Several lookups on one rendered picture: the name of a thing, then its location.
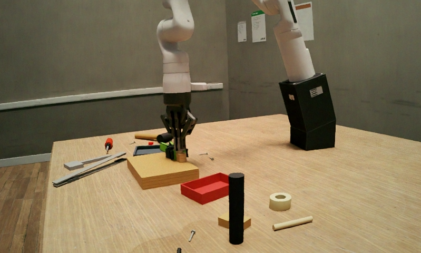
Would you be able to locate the mallet with black head and wooden handle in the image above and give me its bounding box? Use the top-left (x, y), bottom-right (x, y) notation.
top-left (134, 132), bottom-right (173, 143)

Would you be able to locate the black spring clamp with green handles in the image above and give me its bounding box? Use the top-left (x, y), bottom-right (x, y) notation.
top-left (160, 141), bottom-right (189, 160)

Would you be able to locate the black cylinder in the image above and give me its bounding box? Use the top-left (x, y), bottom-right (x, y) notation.
top-left (229, 172), bottom-right (244, 245)

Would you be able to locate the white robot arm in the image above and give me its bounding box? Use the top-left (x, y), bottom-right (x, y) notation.
top-left (156, 0), bottom-right (315, 93)

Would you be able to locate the red shallow tray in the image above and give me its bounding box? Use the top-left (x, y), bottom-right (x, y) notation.
top-left (180, 172), bottom-right (229, 205)

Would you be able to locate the beige ring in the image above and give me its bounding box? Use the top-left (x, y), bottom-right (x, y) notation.
top-left (269, 192), bottom-right (291, 211)

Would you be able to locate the red-handled screwdriver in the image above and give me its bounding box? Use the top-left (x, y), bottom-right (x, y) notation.
top-left (105, 138), bottom-right (113, 151)

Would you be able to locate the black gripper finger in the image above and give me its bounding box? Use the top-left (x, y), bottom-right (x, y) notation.
top-left (161, 111), bottom-right (178, 150)
top-left (174, 110), bottom-right (198, 151)

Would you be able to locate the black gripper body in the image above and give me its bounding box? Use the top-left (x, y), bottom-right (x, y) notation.
top-left (163, 92), bottom-right (191, 125)

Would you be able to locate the beige wooden dowel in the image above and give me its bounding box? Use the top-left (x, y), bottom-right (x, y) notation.
top-left (272, 216), bottom-right (313, 230)

